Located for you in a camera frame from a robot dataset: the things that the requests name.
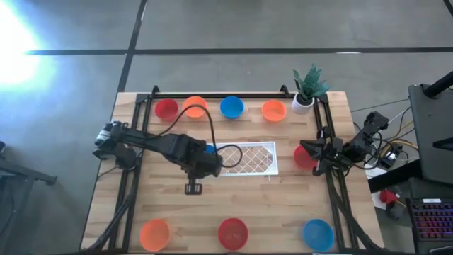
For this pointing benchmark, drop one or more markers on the black bar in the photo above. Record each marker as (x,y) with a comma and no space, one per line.
(393,177)

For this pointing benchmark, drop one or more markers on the black stand leg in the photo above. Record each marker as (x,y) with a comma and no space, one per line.
(24,173)

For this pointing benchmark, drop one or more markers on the blue mini bowl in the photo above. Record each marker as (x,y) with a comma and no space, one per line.
(210,148)
(231,107)
(318,235)

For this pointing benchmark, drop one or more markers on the black pole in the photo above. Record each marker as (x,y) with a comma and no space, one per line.
(440,84)

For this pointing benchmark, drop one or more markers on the black power adapter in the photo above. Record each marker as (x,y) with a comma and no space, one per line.
(391,158)

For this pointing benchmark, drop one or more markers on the black flat panel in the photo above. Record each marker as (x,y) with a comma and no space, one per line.
(431,134)

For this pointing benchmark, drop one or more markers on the orange mini bowl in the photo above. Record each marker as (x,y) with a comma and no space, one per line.
(154,234)
(274,110)
(193,111)

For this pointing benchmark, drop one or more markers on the green plant in white pot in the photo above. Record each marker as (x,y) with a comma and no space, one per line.
(302,105)

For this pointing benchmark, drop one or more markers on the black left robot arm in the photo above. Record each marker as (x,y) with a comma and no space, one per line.
(141,138)

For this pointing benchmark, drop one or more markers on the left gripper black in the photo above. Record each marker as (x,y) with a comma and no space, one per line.
(203,164)

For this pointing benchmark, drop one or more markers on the white paper sheet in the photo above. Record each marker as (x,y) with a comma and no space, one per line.
(375,172)

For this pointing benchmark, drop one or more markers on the white lattice tray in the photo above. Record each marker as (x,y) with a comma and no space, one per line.
(272,166)

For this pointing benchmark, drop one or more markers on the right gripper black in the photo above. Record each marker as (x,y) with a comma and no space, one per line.
(332,152)

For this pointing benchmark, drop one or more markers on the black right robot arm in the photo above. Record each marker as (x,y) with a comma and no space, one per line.
(364,141)

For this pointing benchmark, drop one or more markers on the small red object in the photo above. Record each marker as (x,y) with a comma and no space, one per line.
(387,196)

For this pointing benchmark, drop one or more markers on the small black device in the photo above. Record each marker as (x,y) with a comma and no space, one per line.
(394,211)

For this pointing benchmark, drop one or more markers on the red mini bowl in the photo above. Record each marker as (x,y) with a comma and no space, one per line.
(233,234)
(301,160)
(166,110)

